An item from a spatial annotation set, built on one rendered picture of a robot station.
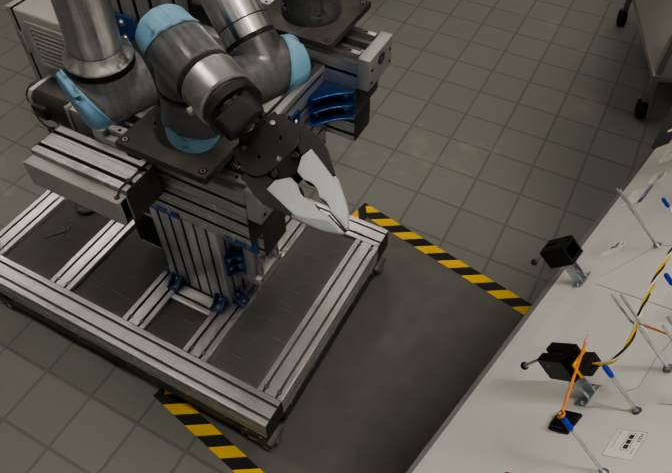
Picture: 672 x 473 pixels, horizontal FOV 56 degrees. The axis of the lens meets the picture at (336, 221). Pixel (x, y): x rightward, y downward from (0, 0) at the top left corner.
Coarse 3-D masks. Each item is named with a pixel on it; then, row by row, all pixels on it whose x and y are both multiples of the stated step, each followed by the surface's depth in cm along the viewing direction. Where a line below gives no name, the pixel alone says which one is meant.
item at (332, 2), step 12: (288, 0) 151; (300, 0) 149; (312, 0) 148; (324, 0) 149; (336, 0) 152; (288, 12) 152; (300, 12) 150; (312, 12) 150; (324, 12) 151; (336, 12) 153; (300, 24) 152; (312, 24) 152; (324, 24) 152
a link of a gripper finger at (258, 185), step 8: (248, 176) 66; (264, 176) 66; (248, 184) 66; (256, 184) 66; (264, 184) 65; (256, 192) 65; (264, 192) 65; (264, 200) 65; (272, 200) 65; (272, 208) 65; (280, 208) 64
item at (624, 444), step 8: (616, 432) 88; (624, 432) 87; (632, 432) 86; (640, 432) 85; (648, 432) 84; (616, 440) 86; (624, 440) 85; (632, 440) 84; (640, 440) 84; (608, 448) 86; (616, 448) 85; (624, 448) 84; (632, 448) 83; (608, 456) 85; (616, 456) 84; (624, 456) 83; (632, 456) 82
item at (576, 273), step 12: (552, 240) 133; (564, 240) 129; (540, 252) 132; (552, 252) 129; (564, 252) 127; (576, 252) 129; (552, 264) 131; (564, 264) 129; (576, 264) 131; (576, 276) 130; (588, 276) 131
